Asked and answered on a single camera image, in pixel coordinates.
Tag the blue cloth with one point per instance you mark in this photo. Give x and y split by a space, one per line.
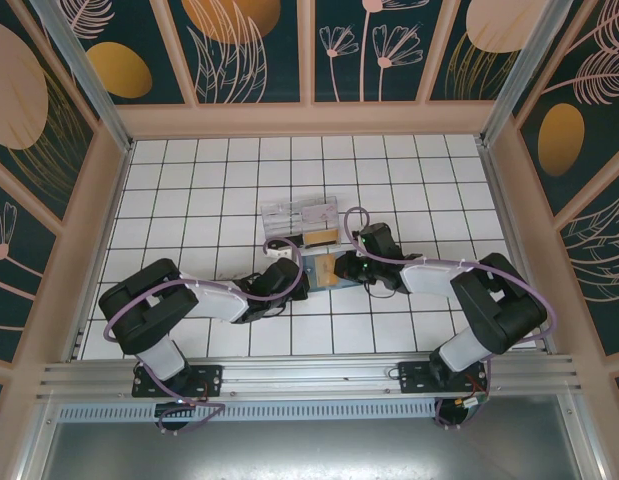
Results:
341 283

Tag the gold card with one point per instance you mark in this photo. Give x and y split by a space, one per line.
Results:
321 237
321 270

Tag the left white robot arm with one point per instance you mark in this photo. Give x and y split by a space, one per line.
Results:
214 300

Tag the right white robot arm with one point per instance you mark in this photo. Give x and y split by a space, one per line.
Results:
434 277

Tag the black card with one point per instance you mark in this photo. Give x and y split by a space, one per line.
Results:
297 239

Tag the pink card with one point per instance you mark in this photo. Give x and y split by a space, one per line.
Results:
320 213

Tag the clear plastic card tray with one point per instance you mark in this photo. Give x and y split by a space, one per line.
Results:
281 214

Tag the grey metal plate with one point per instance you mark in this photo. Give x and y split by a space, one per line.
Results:
309 450

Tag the small green circuit board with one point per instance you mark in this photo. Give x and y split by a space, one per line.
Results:
471 402

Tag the aluminium mounting rail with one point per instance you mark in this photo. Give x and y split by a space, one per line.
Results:
309 377

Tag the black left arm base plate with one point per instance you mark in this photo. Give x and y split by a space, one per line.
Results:
209 380

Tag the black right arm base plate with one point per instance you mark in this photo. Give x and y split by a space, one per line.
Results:
414 380

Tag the aluminium table side rail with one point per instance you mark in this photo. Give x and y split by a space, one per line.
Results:
102 250
520 250

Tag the aluminium frame post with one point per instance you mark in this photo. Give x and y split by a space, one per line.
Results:
81 65
525 65

